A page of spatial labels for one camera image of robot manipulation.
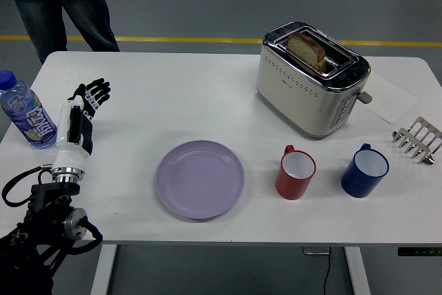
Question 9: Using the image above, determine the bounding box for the white table leg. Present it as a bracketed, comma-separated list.
[90, 243, 118, 295]
[344, 246, 372, 295]

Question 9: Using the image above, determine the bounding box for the white paper sheet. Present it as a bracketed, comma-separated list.
[362, 74, 419, 125]

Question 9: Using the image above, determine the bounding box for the cream and chrome toaster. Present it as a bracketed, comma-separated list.
[255, 21, 374, 142]

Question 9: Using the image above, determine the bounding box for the red mug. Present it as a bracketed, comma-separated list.
[275, 144, 317, 201]

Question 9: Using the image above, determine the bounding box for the black cable under table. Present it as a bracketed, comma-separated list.
[323, 247, 332, 295]

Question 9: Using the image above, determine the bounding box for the blue mug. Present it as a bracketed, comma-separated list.
[340, 143, 390, 198]

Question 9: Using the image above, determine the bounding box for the purple round plate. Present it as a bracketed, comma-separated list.
[155, 140, 246, 222]

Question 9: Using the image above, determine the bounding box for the black table control panel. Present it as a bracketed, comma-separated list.
[396, 246, 442, 257]

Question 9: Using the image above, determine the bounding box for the large brown bread slice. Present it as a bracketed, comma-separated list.
[287, 32, 327, 64]

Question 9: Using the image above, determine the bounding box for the blue-capped drink bottle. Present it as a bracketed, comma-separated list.
[0, 69, 58, 149]

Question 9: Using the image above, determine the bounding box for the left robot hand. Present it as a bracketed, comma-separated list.
[51, 78, 112, 172]

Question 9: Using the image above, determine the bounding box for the person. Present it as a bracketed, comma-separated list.
[4, 0, 121, 65]

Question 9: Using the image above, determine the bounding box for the grey bracket under table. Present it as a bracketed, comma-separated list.
[302, 246, 331, 256]

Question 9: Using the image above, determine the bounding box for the silver metal toast rack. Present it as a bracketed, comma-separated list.
[392, 116, 442, 165]

